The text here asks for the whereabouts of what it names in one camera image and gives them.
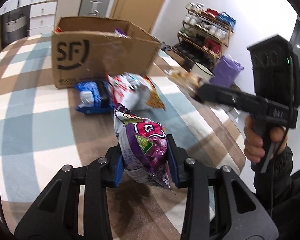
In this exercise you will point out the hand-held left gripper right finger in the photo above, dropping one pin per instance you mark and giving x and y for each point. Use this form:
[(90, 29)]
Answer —
[(171, 162)]

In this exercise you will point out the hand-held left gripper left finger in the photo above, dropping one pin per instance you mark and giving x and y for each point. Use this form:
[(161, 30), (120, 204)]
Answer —
[(118, 168)]

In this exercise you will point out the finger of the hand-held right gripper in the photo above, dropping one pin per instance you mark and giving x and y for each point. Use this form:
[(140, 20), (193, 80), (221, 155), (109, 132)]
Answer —
[(215, 95)]

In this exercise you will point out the clear bread stick packet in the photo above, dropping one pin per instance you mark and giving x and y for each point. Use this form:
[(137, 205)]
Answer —
[(185, 80)]

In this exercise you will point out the purple grape candy packet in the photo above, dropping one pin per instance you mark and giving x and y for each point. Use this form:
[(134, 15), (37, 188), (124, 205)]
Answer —
[(142, 145)]

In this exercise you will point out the white red noodle snack packet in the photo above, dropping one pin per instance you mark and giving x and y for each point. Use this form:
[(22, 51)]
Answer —
[(132, 90)]

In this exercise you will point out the purple foil snack packet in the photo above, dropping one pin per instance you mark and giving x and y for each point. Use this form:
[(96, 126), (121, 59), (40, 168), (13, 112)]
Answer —
[(122, 33)]

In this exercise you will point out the brown cardboard box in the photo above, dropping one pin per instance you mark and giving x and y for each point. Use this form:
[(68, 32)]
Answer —
[(95, 55)]

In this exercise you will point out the person's right forearm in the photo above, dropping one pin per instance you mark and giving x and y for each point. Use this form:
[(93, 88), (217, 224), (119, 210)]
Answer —
[(285, 180)]

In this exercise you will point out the person's right hand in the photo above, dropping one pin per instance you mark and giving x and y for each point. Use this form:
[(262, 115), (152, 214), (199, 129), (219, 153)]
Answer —
[(252, 145)]

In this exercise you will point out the white enamel bucket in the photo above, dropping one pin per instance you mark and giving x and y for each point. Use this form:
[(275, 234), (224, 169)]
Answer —
[(202, 71)]

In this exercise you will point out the purple plastic bag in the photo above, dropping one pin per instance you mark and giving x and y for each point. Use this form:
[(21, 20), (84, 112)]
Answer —
[(226, 70)]

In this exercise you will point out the pile of sneakers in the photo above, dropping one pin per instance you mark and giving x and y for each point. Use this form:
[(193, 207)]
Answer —
[(177, 55)]

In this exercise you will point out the wooden shoe rack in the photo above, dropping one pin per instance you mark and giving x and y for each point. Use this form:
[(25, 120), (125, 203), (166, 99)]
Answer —
[(230, 33)]

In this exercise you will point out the blue cookie packet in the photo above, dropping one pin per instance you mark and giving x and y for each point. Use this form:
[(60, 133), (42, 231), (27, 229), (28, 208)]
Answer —
[(95, 97)]

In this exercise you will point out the rows of assorted shoes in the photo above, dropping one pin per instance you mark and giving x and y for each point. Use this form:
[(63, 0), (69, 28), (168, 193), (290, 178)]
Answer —
[(210, 20)]

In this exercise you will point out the checked tablecloth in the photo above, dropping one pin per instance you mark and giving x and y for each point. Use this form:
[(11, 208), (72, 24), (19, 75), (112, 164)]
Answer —
[(40, 105)]

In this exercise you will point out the wooden door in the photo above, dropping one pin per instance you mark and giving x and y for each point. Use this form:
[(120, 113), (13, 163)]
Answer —
[(145, 2)]

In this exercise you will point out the silver suitcase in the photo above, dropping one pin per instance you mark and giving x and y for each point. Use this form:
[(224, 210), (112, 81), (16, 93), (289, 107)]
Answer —
[(95, 2)]

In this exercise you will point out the white suitcase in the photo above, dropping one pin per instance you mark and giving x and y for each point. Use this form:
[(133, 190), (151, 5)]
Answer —
[(70, 2)]

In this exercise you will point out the wicker basket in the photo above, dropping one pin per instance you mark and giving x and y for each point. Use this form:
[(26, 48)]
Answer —
[(15, 26)]

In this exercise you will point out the white drawer desk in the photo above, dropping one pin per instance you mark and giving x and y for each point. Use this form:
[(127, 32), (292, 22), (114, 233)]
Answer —
[(40, 10)]

